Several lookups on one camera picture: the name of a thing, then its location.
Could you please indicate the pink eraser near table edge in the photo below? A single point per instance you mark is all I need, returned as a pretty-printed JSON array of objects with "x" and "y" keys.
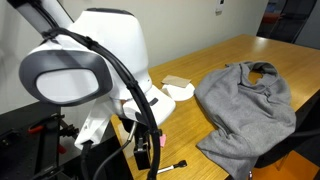
[{"x": 163, "y": 140}]

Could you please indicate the grey hooded sweatshirt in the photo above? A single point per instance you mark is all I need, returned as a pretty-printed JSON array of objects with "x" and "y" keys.
[{"x": 249, "y": 102}]

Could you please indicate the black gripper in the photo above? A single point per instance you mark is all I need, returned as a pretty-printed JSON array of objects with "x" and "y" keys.
[{"x": 142, "y": 148}]

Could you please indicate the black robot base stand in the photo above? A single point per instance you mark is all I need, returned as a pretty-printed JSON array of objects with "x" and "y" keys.
[{"x": 25, "y": 156}]

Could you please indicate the black and white marker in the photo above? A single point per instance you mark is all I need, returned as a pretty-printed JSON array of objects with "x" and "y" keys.
[{"x": 180, "y": 164}]

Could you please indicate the white plate right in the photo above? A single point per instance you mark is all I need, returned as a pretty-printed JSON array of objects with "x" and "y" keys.
[{"x": 179, "y": 93}]

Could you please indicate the orange handled black clamp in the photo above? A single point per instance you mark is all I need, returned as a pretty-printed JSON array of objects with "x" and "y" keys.
[{"x": 56, "y": 124}]

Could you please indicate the black chair under sweatshirt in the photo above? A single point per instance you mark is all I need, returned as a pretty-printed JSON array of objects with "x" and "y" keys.
[{"x": 285, "y": 147}]

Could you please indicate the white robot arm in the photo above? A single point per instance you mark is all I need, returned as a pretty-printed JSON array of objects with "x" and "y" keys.
[{"x": 101, "y": 56}]

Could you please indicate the white wall switch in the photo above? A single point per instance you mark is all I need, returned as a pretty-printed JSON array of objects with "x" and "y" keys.
[{"x": 219, "y": 6}]

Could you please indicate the brown napkin on right plate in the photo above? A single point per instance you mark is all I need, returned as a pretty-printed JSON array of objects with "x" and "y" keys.
[{"x": 176, "y": 81}]

